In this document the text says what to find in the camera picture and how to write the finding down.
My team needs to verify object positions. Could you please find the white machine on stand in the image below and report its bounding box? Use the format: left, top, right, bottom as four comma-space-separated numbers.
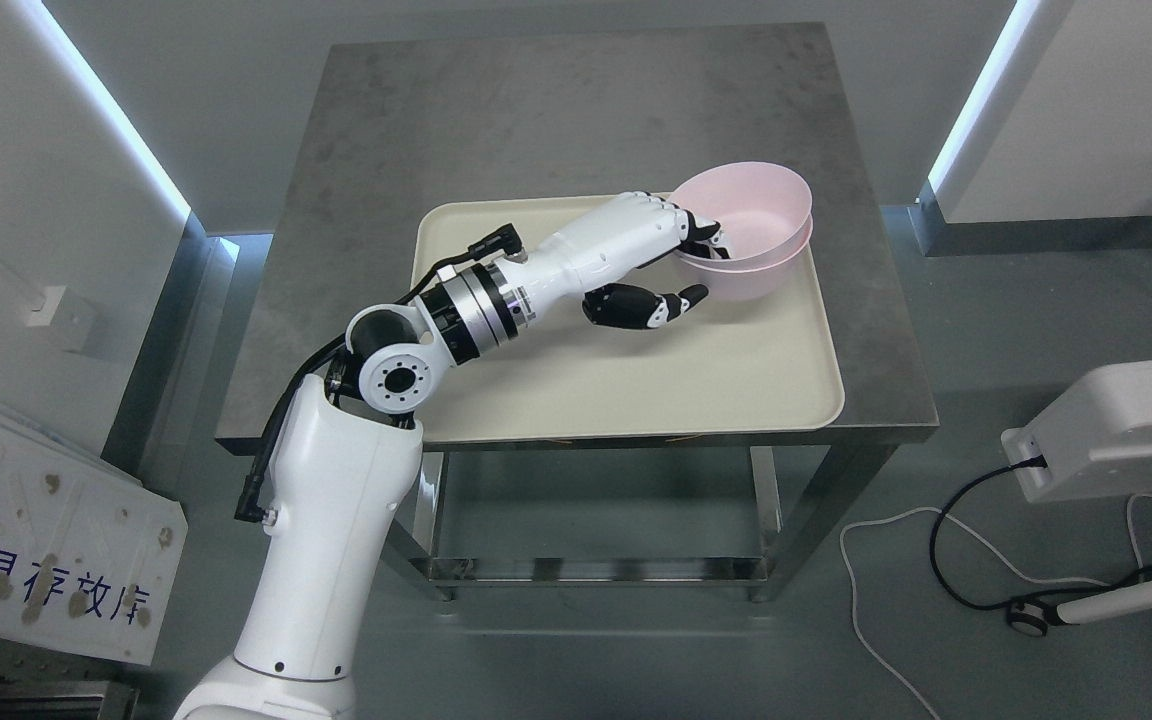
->
1000, 361, 1152, 637

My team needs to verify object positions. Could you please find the pink bowl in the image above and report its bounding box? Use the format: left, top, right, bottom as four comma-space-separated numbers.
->
669, 161, 814, 272
673, 211, 817, 304

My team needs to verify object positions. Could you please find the white cable on floor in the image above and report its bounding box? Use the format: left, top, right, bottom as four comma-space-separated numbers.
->
838, 507, 1107, 720

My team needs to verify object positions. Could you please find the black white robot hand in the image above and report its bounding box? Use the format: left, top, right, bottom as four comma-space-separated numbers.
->
495, 192, 730, 331

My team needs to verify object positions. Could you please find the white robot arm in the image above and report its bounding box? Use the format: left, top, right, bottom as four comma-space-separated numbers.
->
175, 223, 526, 719

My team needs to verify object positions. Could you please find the black power cable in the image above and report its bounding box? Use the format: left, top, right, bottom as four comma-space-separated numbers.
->
927, 457, 1152, 613

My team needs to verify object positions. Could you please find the steel table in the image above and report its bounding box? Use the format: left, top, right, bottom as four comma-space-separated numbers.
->
215, 23, 940, 602

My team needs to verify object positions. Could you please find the white wall box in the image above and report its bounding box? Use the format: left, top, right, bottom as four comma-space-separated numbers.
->
26, 285, 99, 354

